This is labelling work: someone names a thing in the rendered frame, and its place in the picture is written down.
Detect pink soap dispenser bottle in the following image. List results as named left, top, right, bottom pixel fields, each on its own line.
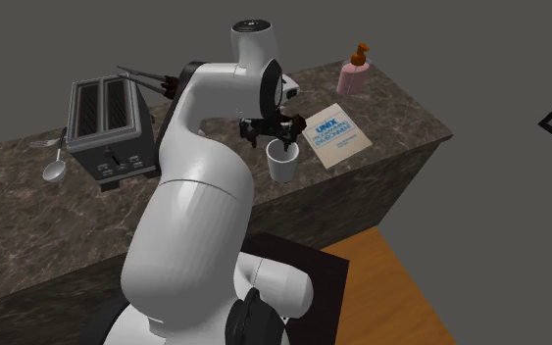
left=335, top=42, right=373, bottom=97

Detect silver fork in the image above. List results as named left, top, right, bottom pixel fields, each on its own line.
left=29, top=137, right=63, bottom=149

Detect black robot stand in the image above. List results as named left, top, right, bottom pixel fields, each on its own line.
left=80, top=231, right=351, bottom=345

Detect silver ladle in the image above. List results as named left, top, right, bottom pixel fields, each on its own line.
left=41, top=126, right=70, bottom=184

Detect white cup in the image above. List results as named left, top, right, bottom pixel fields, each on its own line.
left=265, top=138, right=301, bottom=184

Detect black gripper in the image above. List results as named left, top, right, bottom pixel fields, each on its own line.
left=238, top=113, right=308, bottom=154

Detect white and blue book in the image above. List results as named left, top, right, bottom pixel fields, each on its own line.
left=302, top=102, right=375, bottom=171

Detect silver two-slot toaster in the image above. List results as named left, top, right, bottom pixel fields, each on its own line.
left=66, top=74, right=161, bottom=193

